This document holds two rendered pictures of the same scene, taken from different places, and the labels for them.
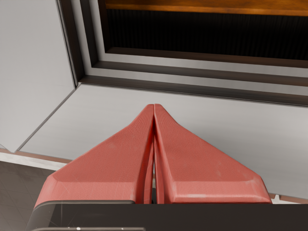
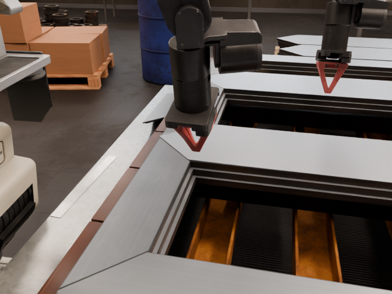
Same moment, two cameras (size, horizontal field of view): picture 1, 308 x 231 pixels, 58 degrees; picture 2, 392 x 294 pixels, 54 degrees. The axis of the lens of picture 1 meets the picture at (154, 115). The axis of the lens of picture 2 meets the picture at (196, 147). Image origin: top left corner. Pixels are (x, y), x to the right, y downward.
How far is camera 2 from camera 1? 59 cm
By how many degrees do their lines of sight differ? 49
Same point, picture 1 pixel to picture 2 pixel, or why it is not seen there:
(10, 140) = (167, 137)
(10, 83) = not seen: hidden behind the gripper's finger
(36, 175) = not seen: hidden behind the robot
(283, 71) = (175, 220)
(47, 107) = (181, 151)
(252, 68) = (179, 212)
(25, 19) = (216, 156)
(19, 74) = not seen: hidden behind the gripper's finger
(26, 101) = (185, 147)
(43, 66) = (199, 154)
